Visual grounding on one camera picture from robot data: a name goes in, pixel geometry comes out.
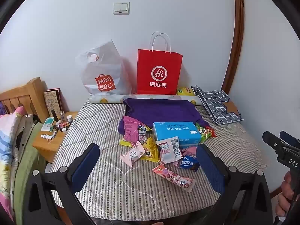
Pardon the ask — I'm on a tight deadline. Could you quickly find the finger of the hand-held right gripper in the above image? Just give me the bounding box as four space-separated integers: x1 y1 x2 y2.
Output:
280 131 300 149
262 131 291 155

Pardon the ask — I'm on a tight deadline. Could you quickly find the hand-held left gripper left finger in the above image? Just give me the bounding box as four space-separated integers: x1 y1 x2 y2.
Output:
22 143 101 225

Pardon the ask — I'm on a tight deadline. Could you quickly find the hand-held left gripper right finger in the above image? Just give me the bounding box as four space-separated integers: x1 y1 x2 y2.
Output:
196 143 273 225

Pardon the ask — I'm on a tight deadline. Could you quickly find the blue snack packet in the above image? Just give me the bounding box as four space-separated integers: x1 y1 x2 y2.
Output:
178 155 200 172

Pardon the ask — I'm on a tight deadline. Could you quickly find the pale pink puffed snack bag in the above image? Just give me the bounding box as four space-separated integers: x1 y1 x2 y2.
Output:
180 145 198 157

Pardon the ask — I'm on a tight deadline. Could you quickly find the long pink snack packet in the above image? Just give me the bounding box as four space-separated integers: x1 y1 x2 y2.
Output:
151 163 196 193

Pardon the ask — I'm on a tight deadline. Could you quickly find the red snack packet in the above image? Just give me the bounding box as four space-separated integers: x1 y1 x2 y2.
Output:
206 126 218 138

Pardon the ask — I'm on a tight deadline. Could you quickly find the green snack packet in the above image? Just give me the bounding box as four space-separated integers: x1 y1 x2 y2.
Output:
195 122 212 143

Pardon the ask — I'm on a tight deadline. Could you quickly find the pink white pastry packet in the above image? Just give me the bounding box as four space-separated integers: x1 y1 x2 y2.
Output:
156 136 184 164

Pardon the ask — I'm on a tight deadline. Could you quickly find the small pink candy packet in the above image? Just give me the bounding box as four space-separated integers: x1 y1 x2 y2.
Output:
120 143 146 167

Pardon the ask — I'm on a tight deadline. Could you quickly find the large pink snack bag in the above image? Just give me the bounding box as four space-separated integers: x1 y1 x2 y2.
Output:
119 115 153 147

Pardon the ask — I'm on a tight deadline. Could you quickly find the yellow snack packet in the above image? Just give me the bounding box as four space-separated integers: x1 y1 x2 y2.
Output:
141 136 163 163

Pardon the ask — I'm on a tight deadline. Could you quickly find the person's right hand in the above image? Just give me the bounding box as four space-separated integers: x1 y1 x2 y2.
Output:
275 171 300 218

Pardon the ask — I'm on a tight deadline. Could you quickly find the wooden nightstand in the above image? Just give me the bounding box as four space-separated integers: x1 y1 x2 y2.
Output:
31 111 79 164

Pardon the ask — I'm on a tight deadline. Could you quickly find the blue tissue pack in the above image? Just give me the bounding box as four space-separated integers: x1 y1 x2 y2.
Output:
152 121 202 149

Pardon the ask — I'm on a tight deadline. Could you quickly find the green blanket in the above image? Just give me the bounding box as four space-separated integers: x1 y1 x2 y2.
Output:
13 122 47 219

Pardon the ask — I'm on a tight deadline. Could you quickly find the grey checked cloth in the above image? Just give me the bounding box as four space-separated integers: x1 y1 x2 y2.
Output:
190 85 244 125

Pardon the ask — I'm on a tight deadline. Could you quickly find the white black printed cloth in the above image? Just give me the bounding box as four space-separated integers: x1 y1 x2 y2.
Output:
14 114 39 169

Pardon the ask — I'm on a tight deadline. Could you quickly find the fruit print paper roll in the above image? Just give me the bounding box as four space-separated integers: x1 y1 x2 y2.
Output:
89 93 204 106

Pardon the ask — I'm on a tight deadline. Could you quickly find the patterned book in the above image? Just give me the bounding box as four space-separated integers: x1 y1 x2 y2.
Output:
43 90 62 123

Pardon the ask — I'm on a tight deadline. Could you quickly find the purple towel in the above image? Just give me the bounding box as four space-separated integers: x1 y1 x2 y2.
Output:
118 98 209 135

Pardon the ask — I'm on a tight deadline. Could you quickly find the pastel printed pillow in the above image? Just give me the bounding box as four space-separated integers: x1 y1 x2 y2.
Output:
0 105 26 218

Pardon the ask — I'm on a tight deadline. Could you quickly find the yellow chips bag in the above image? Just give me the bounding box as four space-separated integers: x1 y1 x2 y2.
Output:
176 88 195 96

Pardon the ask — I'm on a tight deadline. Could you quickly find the wooden bed headboard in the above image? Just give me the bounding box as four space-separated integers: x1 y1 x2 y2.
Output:
0 77 50 123

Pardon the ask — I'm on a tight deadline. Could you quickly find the white plastic shopping bag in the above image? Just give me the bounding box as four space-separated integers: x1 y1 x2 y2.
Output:
75 40 133 96

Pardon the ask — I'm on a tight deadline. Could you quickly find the red paper bag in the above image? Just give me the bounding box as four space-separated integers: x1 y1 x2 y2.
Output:
136 32 183 95

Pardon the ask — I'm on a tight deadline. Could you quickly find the brown wooden door frame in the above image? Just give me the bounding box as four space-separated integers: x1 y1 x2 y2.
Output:
220 0 245 95

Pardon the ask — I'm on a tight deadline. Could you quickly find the white light switch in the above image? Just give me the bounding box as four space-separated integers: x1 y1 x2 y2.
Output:
113 2 130 15

